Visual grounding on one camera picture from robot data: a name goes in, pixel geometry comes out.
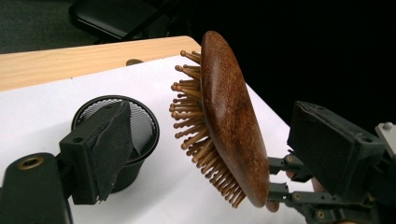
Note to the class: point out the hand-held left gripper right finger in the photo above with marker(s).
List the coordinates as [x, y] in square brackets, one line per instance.
[330, 149]

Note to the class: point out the black mesh pen holder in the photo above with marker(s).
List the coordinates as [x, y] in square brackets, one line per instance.
[143, 130]

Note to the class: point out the white table sheet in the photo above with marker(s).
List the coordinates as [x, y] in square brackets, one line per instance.
[46, 105]

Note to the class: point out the wooden hairbrush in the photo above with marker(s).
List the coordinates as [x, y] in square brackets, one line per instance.
[230, 124]

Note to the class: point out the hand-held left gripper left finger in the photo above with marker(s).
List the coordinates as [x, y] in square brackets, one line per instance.
[91, 149]

